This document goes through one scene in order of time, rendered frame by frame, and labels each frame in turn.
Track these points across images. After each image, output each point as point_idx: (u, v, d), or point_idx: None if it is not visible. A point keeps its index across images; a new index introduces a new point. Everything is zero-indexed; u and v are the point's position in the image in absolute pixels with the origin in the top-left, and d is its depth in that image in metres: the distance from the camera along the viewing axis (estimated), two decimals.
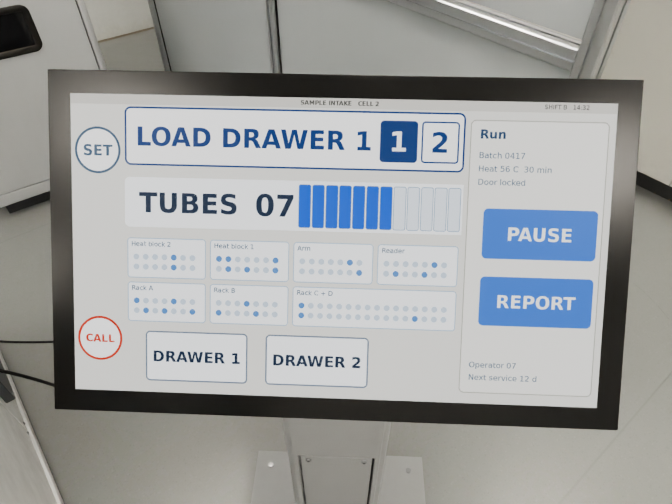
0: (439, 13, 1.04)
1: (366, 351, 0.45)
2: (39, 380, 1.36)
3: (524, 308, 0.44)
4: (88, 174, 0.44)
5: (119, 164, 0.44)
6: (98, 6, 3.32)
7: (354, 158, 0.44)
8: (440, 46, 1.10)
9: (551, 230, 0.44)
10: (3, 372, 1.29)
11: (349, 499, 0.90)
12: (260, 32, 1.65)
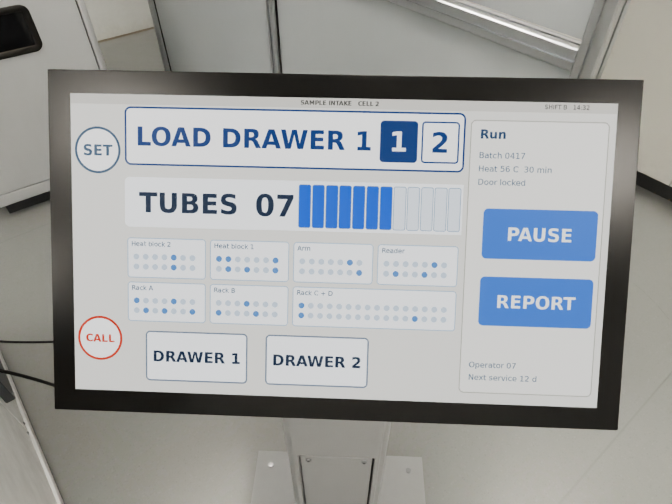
0: (439, 13, 1.04)
1: (366, 351, 0.45)
2: (39, 380, 1.36)
3: (524, 308, 0.44)
4: (88, 174, 0.44)
5: (119, 164, 0.44)
6: (98, 6, 3.32)
7: (354, 158, 0.44)
8: (440, 46, 1.10)
9: (551, 230, 0.44)
10: (3, 372, 1.29)
11: (349, 499, 0.90)
12: (260, 32, 1.65)
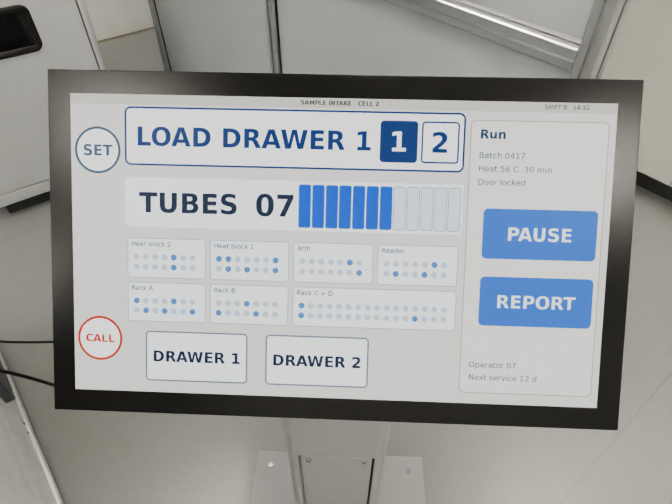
0: (439, 13, 1.04)
1: (366, 351, 0.45)
2: (39, 380, 1.36)
3: (524, 308, 0.44)
4: (88, 174, 0.44)
5: (119, 164, 0.44)
6: (98, 6, 3.32)
7: (354, 158, 0.44)
8: (440, 46, 1.10)
9: (551, 230, 0.44)
10: (3, 372, 1.29)
11: (349, 499, 0.90)
12: (260, 32, 1.65)
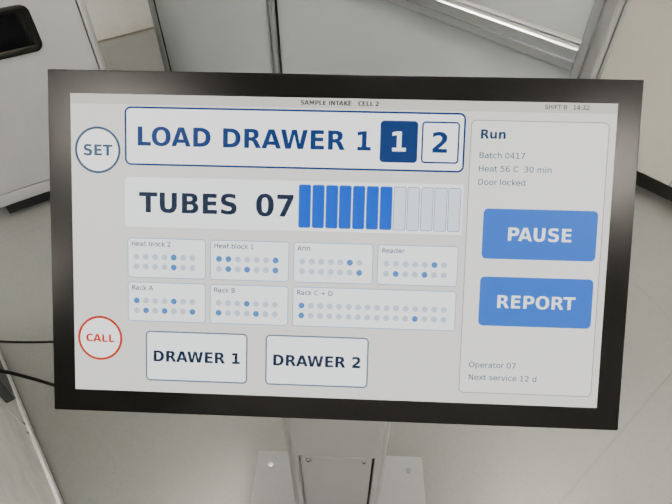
0: (439, 13, 1.04)
1: (366, 351, 0.45)
2: (39, 380, 1.36)
3: (524, 308, 0.44)
4: (88, 174, 0.44)
5: (119, 164, 0.44)
6: (98, 6, 3.32)
7: (354, 158, 0.44)
8: (440, 46, 1.10)
9: (551, 230, 0.44)
10: (3, 372, 1.29)
11: (349, 499, 0.90)
12: (260, 32, 1.65)
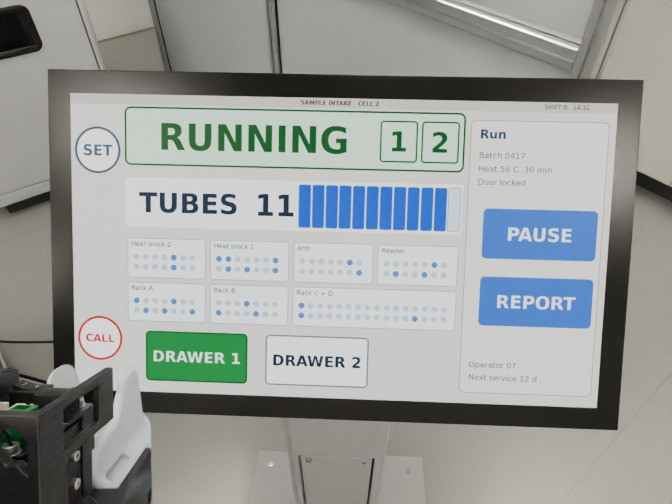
0: (439, 13, 1.04)
1: (366, 351, 0.45)
2: (39, 380, 1.36)
3: (524, 308, 0.44)
4: (88, 174, 0.44)
5: (119, 164, 0.44)
6: (98, 6, 3.32)
7: (354, 158, 0.44)
8: (440, 46, 1.10)
9: (551, 230, 0.44)
10: None
11: (349, 499, 0.90)
12: (260, 32, 1.65)
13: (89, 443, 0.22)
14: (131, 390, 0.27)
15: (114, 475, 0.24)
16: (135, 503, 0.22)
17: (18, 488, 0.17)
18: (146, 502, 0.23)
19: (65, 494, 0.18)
